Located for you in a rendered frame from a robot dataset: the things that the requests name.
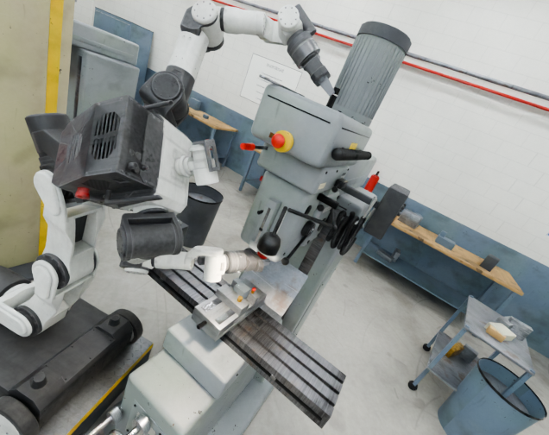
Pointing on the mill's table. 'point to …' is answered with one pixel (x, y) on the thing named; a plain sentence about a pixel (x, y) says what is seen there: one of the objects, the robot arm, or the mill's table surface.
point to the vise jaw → (231, 299)
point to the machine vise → (219, 320)
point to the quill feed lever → (300, 240)
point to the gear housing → (299, 171)
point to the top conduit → (350, 154)
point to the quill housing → (269, 185)
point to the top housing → (308, 127)
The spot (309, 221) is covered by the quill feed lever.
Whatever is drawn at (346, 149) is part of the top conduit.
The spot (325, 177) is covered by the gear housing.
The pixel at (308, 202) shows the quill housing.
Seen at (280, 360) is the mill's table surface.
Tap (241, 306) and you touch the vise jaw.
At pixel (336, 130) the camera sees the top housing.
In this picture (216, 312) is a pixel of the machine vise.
